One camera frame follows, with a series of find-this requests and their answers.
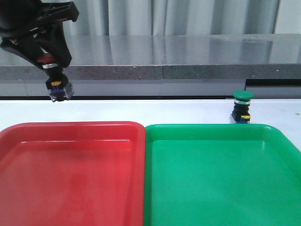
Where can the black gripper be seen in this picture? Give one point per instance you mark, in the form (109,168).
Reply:
(20,18)

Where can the red mushroom push button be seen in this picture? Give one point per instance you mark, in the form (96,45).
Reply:
(58,84)

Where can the green mushroom push button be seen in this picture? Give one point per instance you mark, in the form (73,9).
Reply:
(240,113)

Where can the white pleated curtain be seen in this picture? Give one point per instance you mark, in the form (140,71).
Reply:
(173,17)

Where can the grey granite counter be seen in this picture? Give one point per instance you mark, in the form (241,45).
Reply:
(185,67)

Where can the red plastic tray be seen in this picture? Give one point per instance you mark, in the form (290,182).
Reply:
(72,174)

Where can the green plastic tray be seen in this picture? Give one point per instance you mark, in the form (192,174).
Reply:
(221,175)

